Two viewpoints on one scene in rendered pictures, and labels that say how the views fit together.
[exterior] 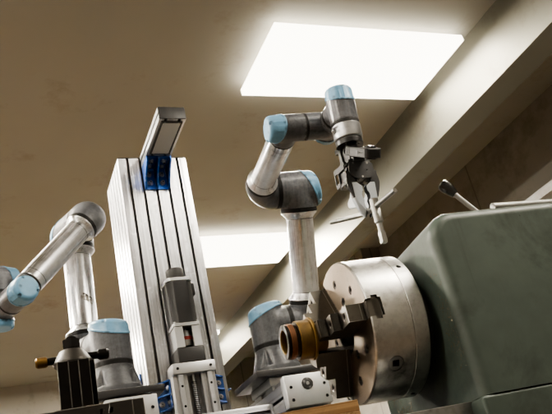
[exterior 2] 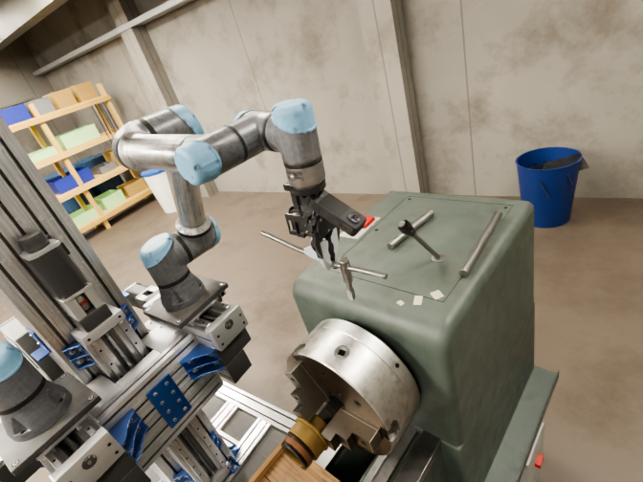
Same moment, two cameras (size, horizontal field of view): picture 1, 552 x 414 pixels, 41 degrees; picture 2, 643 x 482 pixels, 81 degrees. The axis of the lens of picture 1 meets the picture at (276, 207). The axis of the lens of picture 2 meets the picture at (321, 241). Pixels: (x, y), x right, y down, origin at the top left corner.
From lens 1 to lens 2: 1.56 m
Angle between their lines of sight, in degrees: 57
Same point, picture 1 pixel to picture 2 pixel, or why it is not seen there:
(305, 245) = (191, 189)
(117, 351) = (23, 391)
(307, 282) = (197, 219)
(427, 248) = (432, 356)
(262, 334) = (165, 277)
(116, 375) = (36, 415)
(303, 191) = not seen: hidden behind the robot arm
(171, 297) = (45, 274)
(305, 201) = not seen: hidden behind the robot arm
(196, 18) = not seen: outside the picture
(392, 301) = (403, 414)
